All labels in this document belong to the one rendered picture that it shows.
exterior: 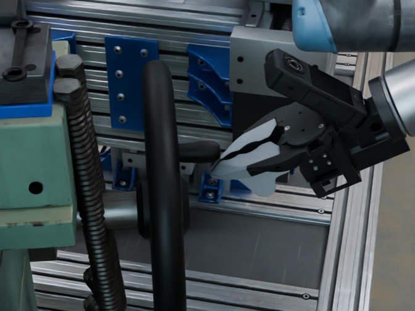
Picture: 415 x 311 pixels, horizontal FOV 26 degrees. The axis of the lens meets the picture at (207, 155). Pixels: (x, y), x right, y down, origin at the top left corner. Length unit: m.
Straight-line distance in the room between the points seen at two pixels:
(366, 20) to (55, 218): 0.40
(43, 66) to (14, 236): 0.15
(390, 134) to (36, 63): 0.39
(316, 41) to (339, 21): 0.03
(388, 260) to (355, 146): 1.08
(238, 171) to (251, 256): 0.75
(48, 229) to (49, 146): 0.08
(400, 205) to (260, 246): 0.56
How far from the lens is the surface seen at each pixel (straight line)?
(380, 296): 1.96
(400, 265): 2.04
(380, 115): 0.94
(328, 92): 0.93
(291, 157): 0.94
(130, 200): 0.87
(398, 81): 0.94
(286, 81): 0.91
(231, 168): 0.98
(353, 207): 1.81
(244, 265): 1.69
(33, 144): 0.76
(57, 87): 0.77
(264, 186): 0.99
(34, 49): 0.77
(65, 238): 0.80
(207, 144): 0.98
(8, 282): 1.05
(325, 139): 0.94
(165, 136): 0.76
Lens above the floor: 1.38
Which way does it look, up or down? 37 degrees down
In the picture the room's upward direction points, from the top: straight up
